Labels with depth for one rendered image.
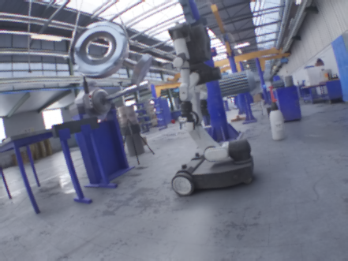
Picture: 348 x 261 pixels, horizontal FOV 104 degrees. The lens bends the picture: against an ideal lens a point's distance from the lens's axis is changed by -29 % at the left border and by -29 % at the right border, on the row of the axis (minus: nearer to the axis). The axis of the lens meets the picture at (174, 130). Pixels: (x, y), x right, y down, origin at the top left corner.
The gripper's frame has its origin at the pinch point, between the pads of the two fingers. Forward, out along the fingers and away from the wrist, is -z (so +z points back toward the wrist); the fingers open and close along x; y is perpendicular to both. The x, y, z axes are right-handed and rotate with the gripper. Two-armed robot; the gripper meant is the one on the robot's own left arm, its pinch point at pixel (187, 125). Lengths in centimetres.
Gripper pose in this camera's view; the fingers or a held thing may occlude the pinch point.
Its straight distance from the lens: 148.3
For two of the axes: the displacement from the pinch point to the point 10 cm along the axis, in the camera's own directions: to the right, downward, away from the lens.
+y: -4.3, 1.8, -8.9
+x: -9.0, -0.4, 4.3
